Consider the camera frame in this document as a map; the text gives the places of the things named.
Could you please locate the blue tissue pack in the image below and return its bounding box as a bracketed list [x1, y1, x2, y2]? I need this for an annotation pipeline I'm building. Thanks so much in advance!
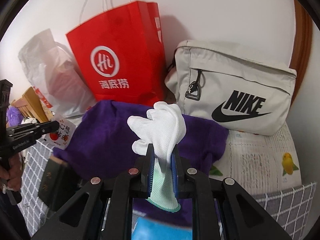
[132, 217, 193, 240]

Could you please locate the grey checked blanket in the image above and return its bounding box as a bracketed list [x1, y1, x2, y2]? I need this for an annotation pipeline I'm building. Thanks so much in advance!
[20, 140, 318, 240]

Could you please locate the person's left hand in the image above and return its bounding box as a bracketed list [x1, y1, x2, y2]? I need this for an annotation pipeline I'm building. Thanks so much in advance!
[0, 152, 23, 193]

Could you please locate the black tin box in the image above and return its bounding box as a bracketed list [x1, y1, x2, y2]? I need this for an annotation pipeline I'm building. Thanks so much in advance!
[37, 155, 69, 212]

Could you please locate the beige sling bag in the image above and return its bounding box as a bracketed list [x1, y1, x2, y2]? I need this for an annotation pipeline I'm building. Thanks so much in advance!
[164, 39, 298, 136]

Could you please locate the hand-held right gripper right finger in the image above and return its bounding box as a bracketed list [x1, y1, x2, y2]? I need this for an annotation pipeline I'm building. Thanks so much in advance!
[171, 146, 283, 240]

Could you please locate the green wrapper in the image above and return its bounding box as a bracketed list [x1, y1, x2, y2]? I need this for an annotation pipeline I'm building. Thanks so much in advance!
[127, 102, 187, 209]

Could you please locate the red and white snack packet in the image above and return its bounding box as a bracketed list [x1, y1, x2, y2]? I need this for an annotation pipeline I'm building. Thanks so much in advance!
[49, 114, 76, 146]

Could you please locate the purple plush toy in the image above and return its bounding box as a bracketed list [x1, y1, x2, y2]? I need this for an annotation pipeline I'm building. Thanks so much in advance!
[7, 107, 23, 126]

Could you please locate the red paper bag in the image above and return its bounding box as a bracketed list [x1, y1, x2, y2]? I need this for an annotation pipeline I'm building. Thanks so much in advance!
[65, 0, 167, 105]

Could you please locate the white plastic bag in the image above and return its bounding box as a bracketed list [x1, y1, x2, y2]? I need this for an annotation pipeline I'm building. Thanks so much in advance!
[18, 29, 97, 118]

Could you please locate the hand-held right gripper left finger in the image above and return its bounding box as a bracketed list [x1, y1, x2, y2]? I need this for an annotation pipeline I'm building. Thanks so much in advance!
[31, 144, 157, 240]

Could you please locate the wooden headboard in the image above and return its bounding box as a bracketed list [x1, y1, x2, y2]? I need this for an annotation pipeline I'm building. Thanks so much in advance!
[291, 0, 320, 98]

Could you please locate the fruit print bedsheet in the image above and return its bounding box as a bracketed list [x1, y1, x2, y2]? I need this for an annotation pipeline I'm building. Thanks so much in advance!
[210, 125, 303, 198]

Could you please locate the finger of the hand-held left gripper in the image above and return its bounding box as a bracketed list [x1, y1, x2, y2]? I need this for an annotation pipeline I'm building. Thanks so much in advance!
[25, 120, 60, 139]

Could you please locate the purple towel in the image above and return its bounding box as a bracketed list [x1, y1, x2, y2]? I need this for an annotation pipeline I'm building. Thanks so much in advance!
[52, 100, 229, 228]

